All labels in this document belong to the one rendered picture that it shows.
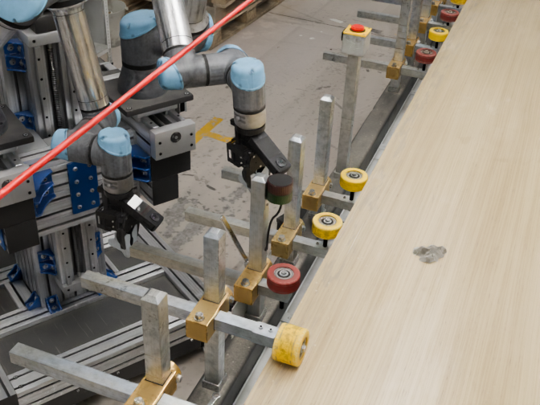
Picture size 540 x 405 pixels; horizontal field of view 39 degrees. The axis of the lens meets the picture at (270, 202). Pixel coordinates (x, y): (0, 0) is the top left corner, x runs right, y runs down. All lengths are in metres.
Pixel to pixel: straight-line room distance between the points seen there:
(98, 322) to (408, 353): 1.36
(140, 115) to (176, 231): 1.28
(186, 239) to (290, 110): 1.38
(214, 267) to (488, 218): 0.86
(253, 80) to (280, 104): 2.89
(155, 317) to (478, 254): 0.93
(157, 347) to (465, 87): 1.77
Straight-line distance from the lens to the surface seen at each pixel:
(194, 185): 3.80
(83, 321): 2.75
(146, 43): 2.24
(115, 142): 1.80
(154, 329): 1.39
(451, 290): 1.86
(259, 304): 1.95
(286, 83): 4.84
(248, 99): 1.72
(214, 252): 1.56
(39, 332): 2.75
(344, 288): 1.81
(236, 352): 1.91
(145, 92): 2.29
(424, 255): 1.93
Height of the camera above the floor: 2.06
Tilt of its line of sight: 34 degrees down
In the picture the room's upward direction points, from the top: 3 degrees clockwise
